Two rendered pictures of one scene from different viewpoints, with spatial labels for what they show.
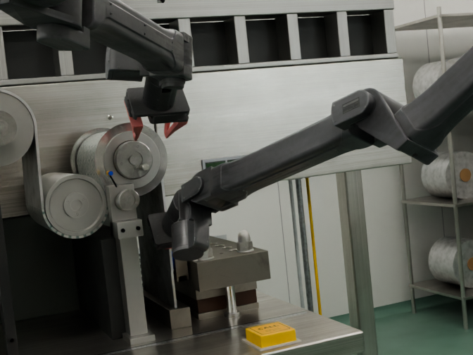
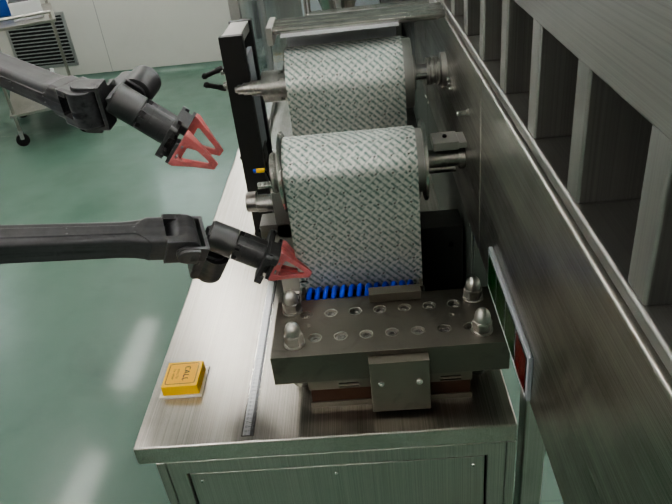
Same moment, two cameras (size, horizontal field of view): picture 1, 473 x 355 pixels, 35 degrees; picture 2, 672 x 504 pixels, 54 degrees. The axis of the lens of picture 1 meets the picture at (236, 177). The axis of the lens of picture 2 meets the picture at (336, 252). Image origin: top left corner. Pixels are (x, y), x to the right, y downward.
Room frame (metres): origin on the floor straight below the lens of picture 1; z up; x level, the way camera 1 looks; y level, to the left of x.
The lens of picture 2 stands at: (2.08, -0.75, 1.74)
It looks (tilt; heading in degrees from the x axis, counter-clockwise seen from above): 31 degrees down; 117
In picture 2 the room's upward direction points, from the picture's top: 7 degrees counter-clockwise
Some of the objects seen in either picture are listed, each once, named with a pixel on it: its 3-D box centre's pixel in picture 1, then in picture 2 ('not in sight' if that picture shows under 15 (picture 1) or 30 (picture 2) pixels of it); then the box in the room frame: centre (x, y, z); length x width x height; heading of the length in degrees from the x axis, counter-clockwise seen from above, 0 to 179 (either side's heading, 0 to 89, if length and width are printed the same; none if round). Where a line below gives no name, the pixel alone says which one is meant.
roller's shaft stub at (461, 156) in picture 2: not in sight; (444, 157); (1.79, 0.32, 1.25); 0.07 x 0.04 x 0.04; 22
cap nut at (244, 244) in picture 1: (244, 240); (292, 333); (1.60, 0.00, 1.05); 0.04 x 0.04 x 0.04
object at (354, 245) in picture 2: (150, 222); (357, 250); (1.65, 0.19, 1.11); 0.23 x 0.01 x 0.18; 22
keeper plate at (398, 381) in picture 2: not in sight; (400, 383); (1.78, 0.02, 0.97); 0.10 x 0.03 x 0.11; 22
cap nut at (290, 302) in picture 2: (204, 248); (290, 300); (1.56, 0.08, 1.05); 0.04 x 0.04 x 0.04
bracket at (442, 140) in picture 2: not in sight; (448, 139); (1.79, 0.32, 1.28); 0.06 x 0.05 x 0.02; 22
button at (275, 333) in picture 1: (270, 334); (183, 378); (1.36, -0.03, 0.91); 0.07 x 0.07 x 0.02; 22
